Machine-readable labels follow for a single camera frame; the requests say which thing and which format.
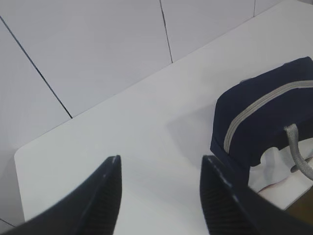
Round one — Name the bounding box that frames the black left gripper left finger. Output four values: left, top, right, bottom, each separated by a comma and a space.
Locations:
6, 155, 122, 235

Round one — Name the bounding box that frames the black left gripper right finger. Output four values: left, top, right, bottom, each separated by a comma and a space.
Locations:
200, 155, 313, 235

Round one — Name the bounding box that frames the navy blue lunch bag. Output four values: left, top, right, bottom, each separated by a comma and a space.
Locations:
209, 56, 313, 211

